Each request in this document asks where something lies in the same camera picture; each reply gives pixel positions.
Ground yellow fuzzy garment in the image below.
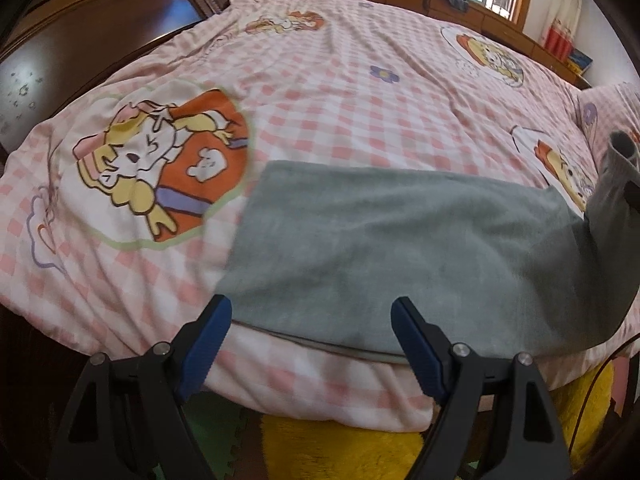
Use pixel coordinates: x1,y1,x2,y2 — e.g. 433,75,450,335
260,363,614,479

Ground wooden headboard shelf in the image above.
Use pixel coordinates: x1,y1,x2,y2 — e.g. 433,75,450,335
370,0,591,90

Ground dark wooden wardrobe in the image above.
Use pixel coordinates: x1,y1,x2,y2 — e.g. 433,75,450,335
1,0,229,155

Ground pink checked pillow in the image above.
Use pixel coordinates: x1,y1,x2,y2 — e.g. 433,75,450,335
578,82,640,170

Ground pink checked cartoon quilt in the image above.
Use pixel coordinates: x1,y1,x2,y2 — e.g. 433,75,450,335
1,0,639,431

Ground green foam floor mat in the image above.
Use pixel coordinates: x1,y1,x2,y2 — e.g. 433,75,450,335
184,392,268,480

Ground grey pants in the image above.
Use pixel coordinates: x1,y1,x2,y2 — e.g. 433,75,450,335
217,132,639,359

